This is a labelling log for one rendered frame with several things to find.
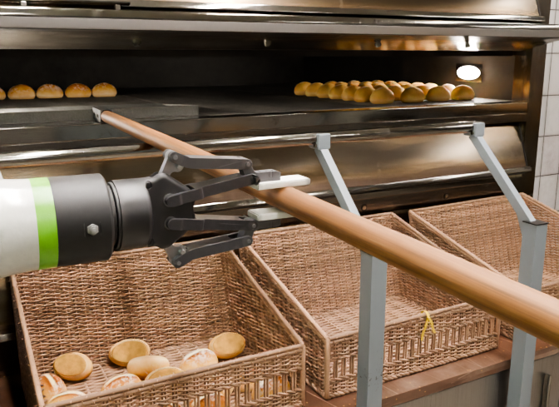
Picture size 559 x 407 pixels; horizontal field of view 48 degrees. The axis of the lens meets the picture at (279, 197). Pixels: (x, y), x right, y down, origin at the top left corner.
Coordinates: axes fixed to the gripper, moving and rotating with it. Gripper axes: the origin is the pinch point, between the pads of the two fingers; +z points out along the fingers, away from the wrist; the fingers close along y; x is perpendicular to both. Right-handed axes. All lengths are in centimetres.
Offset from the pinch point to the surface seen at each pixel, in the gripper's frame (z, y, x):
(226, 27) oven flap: 26, -23, -79
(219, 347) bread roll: 19, 55, -70
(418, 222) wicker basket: 94, 35, -86
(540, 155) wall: 158, 19, -96
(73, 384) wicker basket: -15, 59, -76
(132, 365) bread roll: -3, 54, -70
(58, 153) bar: -17, 1, -55
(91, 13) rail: -5, -25, -79
